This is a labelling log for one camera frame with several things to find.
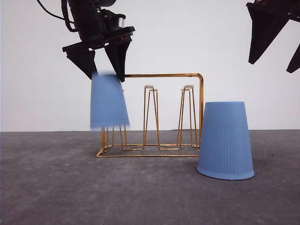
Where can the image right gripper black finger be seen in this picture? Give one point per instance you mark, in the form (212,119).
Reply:
(267,18)

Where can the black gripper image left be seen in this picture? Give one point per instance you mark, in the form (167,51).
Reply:
(96,27)

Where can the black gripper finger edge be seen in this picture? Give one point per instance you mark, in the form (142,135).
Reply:
(294,63)

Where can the blue cup image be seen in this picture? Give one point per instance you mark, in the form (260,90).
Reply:
(108,106)
(225,150)

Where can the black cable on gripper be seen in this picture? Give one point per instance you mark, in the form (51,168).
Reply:
(66,14)

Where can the gold wire cup rack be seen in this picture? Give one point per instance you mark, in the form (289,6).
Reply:
(115,142)

